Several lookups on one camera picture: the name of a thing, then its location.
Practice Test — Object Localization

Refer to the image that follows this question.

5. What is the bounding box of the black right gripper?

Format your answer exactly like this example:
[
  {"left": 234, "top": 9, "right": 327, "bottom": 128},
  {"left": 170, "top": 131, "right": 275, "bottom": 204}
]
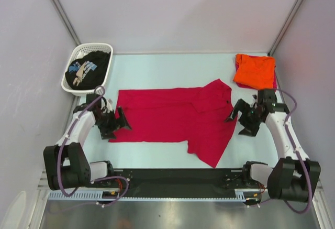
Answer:
[{"left": 224, "top": 99, "right": 263, "bottom": 137}]

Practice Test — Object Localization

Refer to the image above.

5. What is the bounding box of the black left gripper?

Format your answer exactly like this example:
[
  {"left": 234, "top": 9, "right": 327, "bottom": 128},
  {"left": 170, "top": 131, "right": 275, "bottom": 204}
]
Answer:
[{"left": 94, "top": 106, "right": 131, "bottom": 139}]

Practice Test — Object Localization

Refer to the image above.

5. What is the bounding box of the red polo shirt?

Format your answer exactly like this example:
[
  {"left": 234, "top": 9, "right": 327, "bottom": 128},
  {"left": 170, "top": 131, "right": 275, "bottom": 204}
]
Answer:
[{"left": 109, "top": 79, "right": 236, "bottom": 168}]

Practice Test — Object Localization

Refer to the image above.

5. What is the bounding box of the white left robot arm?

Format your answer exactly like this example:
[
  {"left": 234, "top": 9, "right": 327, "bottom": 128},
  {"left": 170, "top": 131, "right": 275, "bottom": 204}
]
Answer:
[{"left": 43, "top": 94, "right": 131, "bottom": 190}]

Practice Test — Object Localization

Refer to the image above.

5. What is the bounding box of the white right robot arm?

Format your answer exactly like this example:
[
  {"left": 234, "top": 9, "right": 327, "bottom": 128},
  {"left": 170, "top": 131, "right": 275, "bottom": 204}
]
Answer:
[{"left": 226, "top": 89, "right": 321, "bottom": 204}]

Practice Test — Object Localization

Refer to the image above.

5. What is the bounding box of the folded orange t shirt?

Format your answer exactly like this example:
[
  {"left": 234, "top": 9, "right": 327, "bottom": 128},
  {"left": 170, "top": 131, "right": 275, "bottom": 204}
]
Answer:
[{"left": 233, "top": 53, "right": 276, "bottom": 91}]

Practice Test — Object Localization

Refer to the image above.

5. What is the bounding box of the black printed t shirt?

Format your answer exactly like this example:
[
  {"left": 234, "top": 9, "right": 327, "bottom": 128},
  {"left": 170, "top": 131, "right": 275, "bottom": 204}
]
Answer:
[{"left": 65, "top": 51, "right": 111, "bottom": 91}]

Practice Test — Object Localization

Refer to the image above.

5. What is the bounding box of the white plastic laundry basket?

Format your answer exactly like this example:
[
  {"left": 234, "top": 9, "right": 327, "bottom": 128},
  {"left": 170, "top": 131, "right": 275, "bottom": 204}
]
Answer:
[{"left": 61, "top": 43, "right": 113, "bottom": 97}]

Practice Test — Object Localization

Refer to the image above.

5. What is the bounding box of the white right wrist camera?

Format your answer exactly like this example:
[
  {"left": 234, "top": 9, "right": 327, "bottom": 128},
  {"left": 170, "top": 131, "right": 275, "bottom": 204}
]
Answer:
[{"left": 252, "top": 94, "right": 258, "bottom": 101}]

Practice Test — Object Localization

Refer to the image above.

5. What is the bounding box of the grey slotted cable duct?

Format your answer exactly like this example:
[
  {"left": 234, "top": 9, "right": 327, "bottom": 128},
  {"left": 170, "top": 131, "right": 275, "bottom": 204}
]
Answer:
[{"left": 48, "top": 190, "right": 124, "bottom": 200}]

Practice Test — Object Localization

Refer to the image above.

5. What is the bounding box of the aluminium frame rail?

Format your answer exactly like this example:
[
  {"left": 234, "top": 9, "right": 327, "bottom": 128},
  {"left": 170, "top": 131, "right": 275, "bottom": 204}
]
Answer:
[{"left": 46, "top": 161, "right": 321, "bottom": 194}]

